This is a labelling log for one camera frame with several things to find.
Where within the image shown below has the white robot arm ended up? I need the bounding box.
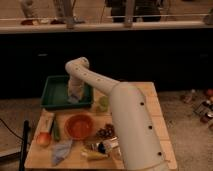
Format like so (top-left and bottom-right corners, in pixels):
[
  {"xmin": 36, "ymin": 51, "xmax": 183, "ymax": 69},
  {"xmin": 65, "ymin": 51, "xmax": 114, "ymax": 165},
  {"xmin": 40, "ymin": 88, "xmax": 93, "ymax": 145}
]
[{"xmin": 65, "ymin": 57, "xmax": 170, "ymax": 171}]

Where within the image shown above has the bunch of purple grapes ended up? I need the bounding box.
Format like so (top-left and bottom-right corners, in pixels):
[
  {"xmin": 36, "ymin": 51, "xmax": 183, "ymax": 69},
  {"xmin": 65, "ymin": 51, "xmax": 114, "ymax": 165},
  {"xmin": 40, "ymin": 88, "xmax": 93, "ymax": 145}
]
[{"xmin": 96, "ymin": 124, "xmax": 115, "ymax": 139}]

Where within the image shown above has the white box with knife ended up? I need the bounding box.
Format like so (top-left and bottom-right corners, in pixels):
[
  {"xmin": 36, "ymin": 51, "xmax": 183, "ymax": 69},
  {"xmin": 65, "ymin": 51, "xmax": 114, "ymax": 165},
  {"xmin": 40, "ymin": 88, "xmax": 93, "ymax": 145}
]
[{"xmin": 41, "ymin": 113, "xmax": 55, "ymax": 133}]

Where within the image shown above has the black pole stand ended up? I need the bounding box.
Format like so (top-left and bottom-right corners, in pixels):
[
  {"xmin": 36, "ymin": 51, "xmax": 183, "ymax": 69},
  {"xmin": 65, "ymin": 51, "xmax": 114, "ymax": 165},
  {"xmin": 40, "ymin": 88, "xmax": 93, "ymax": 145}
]
[{"xmin": 19, "ymin": 120, "xmax": 30, "ymax": 171}]

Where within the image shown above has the grey-blue sponge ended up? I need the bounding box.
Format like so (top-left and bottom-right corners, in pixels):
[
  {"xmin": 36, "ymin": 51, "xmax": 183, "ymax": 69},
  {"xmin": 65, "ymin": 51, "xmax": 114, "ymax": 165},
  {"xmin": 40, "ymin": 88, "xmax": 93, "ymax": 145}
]
[{"xmin": 68, "ymin": 96, "xmax": 80, "ymax": 104}]

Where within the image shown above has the silver metal utensil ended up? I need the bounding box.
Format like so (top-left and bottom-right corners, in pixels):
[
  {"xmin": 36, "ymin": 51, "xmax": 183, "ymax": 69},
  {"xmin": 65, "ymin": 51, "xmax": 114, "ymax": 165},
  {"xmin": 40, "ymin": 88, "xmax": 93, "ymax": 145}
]
[{"xmin": 88, "ymin": 137, "xmax": 118, "ymax": 150}]

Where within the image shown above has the grey-blue cloth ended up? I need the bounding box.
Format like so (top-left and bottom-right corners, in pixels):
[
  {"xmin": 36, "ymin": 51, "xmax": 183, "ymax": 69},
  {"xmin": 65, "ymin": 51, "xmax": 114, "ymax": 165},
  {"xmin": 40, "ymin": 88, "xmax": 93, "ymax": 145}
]
[{"xmin": 51, "ymin": 140, "xmax": 73, "ymax": 166}]

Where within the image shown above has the green plastic tray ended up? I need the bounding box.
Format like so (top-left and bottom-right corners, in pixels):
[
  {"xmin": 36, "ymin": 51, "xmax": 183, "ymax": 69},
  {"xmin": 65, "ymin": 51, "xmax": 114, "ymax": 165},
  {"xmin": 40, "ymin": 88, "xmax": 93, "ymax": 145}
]
[{"xmin": 41, "ymin": 75, "xmax": 93, "ymax": 110}]

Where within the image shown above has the red apple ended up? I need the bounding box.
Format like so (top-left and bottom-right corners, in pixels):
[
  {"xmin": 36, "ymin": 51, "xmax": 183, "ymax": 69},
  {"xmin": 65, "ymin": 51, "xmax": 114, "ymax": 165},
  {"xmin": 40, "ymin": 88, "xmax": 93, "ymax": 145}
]
[{"xmin": 36, "ymin": 132, "xmax": 51, "ymax": 147}]

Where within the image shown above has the yellow banana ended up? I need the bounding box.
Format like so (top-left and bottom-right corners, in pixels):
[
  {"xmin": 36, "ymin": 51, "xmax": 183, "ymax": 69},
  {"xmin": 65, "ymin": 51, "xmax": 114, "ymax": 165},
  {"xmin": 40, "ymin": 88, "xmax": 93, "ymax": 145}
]
[{"xmin": 81, "ymin": 150, "xmax": 108, "ymax": 160}]

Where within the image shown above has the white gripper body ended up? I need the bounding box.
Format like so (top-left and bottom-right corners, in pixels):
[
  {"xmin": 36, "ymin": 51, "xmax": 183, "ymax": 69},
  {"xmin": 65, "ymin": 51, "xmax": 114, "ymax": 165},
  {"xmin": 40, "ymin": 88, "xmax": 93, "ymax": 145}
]
[{"xmin": 68, "ymin": 77, "xmax": 84, "ymax": 99}]

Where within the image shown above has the orange plastic bowl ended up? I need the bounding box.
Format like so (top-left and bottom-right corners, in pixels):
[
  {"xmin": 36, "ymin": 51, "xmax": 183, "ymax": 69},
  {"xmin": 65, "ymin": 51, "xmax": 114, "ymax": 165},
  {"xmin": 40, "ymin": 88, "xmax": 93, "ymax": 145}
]
[{"xmin": 64, "ymin": 114, "xmax": 94, "ymax": 140}]

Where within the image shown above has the green cucumber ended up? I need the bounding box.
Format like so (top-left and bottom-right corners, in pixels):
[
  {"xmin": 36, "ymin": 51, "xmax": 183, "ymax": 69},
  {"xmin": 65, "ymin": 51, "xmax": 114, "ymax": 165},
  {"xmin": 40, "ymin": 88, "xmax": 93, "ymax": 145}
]
[{"xmin": 53, "ymin": 118, "xmax": 61, "ymax": 142}]

